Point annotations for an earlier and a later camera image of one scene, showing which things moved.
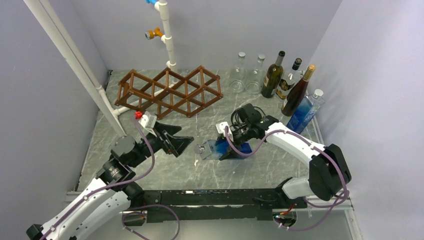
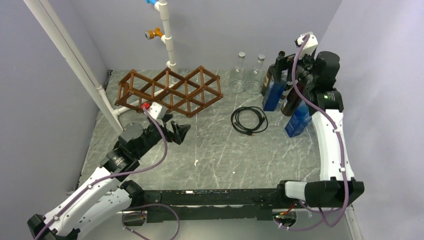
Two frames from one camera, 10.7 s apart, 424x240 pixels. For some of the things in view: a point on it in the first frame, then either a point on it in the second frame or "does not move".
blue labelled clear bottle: [306, 112] does not move
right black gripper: [232, 153] to [283, 64]
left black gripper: [176, 144] to [179, 130]
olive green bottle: [273, 77] does not move
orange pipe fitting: [151, 34] does not move
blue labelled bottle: [213, 149] to [274, 91]
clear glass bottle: [238, 81] does not move
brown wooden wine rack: [169, 91] does not move
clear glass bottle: [255, 79] does not move
